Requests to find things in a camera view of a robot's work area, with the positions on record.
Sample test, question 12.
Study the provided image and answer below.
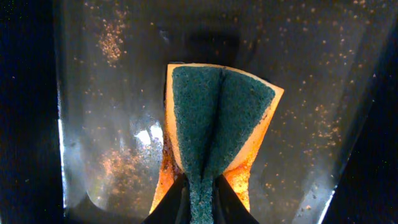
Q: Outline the orange green sponge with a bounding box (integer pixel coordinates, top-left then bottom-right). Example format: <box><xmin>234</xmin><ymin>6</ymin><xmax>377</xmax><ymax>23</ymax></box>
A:
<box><xmin>149</xmin><ymin>63</ymin><xmax>284</xmax><ymax>223</ymax></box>

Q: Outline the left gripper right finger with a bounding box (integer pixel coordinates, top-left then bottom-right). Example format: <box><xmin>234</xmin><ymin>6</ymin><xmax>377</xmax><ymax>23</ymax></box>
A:
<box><xmin>213</xmin><ymin>175</ymin><xmax>259</xmax><ymax>224</ymax></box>

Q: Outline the rectangular black tray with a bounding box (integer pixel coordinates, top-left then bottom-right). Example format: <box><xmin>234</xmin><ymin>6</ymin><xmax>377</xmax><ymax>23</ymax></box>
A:
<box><xmin>1</xmin><ymin>1</ymin><xmax>397</xmax><ymax>223</ymax></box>

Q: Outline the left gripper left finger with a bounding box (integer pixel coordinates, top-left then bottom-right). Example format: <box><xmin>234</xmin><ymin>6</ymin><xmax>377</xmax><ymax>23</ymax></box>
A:
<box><xmin>142</xmin><ymin>174</ymin><xmax>190</xmax><ymax>224</ymax></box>

